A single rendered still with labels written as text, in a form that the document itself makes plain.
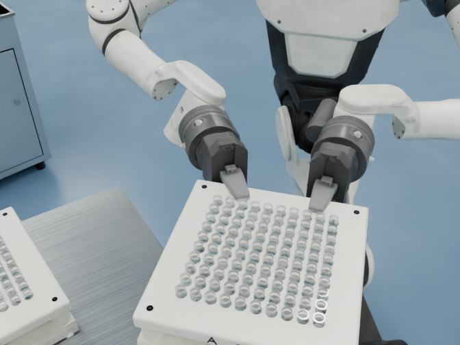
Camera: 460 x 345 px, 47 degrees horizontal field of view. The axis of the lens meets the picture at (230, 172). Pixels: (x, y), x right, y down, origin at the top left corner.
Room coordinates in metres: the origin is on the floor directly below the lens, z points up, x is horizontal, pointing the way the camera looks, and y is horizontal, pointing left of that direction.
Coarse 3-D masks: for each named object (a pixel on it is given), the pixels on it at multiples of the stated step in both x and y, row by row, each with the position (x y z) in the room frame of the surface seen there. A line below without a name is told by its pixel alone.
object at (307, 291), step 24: (240, 216) 0.50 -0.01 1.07; (264, 216) 0.50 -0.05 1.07; (216, 240) 0.45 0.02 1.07; (240, 240) 0.45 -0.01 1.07; (264, 240) 0.46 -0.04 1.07; (288, 240) 0.46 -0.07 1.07; (312, 240) 0.46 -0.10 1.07; (240, 264) 0.41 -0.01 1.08; (264, 264) 0.41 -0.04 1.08; (312, 264) 0.42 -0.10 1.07; (216, 288) 0.38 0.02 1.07; (240, 288) 0.38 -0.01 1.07; (264, 288) 0.38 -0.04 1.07; (288, 288) 0.38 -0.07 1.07; (312, 288) 0.38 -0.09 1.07
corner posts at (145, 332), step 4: (144, 332) 0.35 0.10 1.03; (148, 332) 0.34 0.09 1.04; (152, 332) 0.34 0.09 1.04; (156, 332) 0.35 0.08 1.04; (144, 336) 0.35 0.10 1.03; (148, 336) 0.35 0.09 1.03; (152, 336) 0.34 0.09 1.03; (156, 336) 0.35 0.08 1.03; (160, 336) 0.35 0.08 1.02; (148, 340) 0.35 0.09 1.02; (152, 340) 0.34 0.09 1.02; (156, 340) 0.35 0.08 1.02
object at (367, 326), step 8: (368, 312) 1.00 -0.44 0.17; (360, 320) 0.97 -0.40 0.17; (368, 320) 0.97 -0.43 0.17; (360, 328) 0.94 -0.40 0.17; (368, 328) 0.94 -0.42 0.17; (376, 328) 0.94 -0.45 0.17; (360, 336) 0.91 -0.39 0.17; (368, 336) 0.91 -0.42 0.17; (376, 336) 0.91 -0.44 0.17; (360, 344) 0.87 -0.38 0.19; (368, 344) 0.86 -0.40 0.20; (376, 344) 0.86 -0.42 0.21; (384, 344) 0.86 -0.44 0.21
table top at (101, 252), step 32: (32, 224) 0.68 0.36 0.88; (64, 224) 0.68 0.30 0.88; (96, 224) 0.68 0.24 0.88; (128, 224) 0.68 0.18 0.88; (64, 256) 0.60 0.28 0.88; (96, 256) 0.60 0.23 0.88; (128, 256) 0.60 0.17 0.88; (160, 256) 0.60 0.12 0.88; (64, 288) 0.53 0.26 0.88; (96, 288) 0.53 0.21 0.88; (128, 288) 0.53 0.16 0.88; (96, 320) 0.47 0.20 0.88; (128, 320) 0.47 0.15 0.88
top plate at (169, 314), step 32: (192, 192) 0.55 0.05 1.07; (224, 192) 0.55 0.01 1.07; (256, 192) 0.55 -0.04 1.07; (192, 224) 0.49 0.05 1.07; (256, 224) 0.49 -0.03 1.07; (352, 224) 0.49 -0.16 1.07; (320, 256) 0.43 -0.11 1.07; (352, 256) 0.43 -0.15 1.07; (160, 288) 0.39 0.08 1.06; (352, 288) 0.38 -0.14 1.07; (160, 320) 0.34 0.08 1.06; (192, 320) 0.34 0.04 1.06; (224, 320) 0.34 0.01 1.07; (256, 320) 0.34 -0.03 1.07; (352, 320) 0.34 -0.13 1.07
